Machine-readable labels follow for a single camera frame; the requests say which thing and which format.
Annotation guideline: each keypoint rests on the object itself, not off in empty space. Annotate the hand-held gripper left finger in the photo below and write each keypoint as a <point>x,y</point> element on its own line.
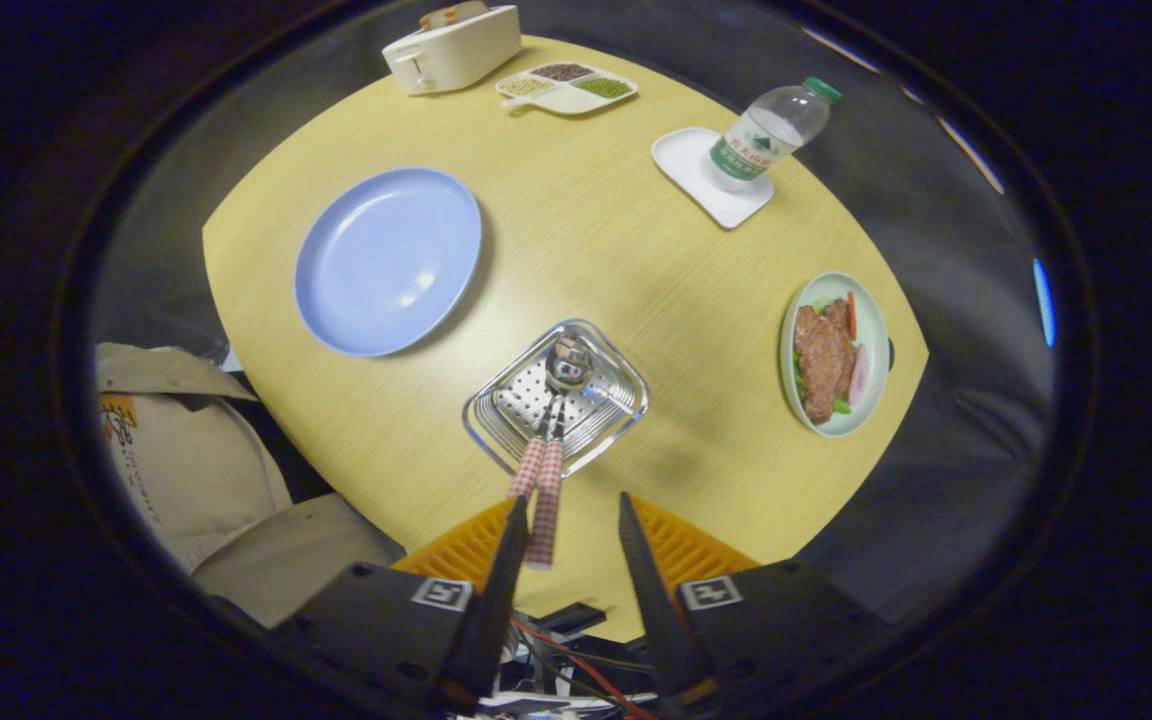
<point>496,620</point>

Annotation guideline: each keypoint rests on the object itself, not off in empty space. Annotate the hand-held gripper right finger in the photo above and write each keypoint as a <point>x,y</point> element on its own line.
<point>656,610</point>

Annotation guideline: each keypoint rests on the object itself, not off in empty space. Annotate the green plate with meat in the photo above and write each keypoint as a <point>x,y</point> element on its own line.
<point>821,360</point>

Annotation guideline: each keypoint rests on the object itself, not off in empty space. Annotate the person's beige clothing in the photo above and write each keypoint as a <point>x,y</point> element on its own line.
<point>196,470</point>

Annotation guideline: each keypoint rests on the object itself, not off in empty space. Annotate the blue plate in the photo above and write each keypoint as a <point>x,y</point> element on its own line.
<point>386,260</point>

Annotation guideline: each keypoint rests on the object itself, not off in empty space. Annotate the white coaster tray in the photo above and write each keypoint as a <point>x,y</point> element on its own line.
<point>726,205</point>

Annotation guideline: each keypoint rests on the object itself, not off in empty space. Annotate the clear plastic water bottle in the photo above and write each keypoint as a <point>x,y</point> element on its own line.
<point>766,140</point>

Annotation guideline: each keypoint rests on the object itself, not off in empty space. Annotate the white divided dish with beans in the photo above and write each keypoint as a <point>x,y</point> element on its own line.
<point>566,100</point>

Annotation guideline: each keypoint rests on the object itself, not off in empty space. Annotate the cream toaster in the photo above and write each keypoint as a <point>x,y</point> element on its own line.
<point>456,50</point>

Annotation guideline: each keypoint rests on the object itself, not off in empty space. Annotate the toast slice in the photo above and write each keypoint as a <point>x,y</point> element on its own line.
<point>471,10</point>
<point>436,18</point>

